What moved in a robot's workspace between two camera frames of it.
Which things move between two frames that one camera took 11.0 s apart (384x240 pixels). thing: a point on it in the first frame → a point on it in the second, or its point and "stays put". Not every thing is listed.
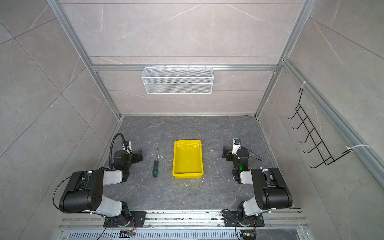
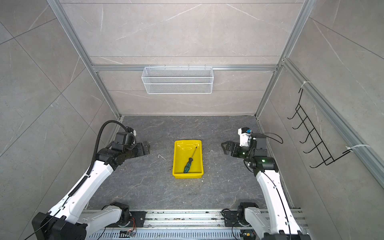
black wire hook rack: (318, 141) stays put
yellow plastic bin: (187, 159) stays put
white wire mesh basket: (177, 80) stays put
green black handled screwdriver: (155, 169) → (188, 164)
